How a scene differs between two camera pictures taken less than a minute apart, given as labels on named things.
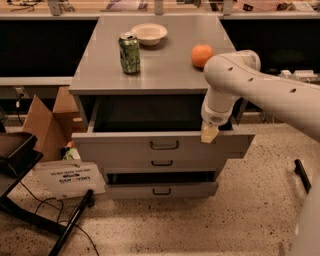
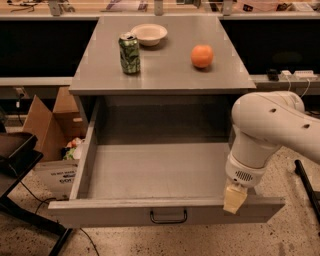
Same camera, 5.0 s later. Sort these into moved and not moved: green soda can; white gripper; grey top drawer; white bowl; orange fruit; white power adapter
Moved: white gripper; grey top drawer
Not moved: green soda can; white bowl; orange fruit; white power adapter
